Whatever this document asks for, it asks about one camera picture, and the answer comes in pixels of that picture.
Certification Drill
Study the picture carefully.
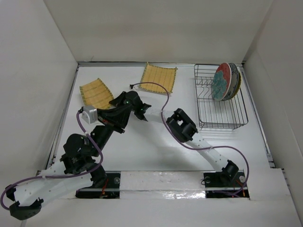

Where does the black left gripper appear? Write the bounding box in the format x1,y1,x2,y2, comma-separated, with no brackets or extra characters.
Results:
90,103,134,157

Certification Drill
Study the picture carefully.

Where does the curved yellow bamboo plate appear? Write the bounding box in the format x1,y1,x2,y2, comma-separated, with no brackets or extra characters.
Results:
80,78,114,109

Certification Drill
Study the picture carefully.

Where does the square yellow bamboo plate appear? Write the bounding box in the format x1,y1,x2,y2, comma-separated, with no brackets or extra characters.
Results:
139,63,178,94

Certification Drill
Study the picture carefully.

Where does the red and teal floral plate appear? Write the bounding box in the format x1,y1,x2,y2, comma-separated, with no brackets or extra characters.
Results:
211,62,232,101

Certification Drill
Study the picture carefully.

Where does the blue and white floral plate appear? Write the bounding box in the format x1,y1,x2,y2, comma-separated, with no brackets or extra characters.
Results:
223,63,240,101

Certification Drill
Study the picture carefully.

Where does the round yellow woven plate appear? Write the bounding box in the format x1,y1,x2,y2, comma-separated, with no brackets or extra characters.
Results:
232,71,242,98

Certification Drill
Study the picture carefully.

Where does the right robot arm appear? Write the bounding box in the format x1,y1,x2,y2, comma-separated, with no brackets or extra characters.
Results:
109,91,239,187

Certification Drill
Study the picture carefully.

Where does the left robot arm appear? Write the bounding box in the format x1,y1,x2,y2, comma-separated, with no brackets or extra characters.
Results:
1,104,133,220

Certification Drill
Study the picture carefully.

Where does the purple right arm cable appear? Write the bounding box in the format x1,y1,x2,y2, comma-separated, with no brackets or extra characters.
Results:
129,82,249,198

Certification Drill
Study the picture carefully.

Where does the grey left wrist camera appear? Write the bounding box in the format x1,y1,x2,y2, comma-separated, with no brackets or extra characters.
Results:
81,105,98,124

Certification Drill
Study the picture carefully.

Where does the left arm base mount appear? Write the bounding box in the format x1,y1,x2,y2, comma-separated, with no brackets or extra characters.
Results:
75,172,121,199

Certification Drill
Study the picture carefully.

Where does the black wire dish rack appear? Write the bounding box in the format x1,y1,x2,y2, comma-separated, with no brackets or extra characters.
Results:
194,64,249,130

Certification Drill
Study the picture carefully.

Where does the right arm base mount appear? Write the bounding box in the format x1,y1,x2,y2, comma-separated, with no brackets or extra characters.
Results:
201,171,250,199

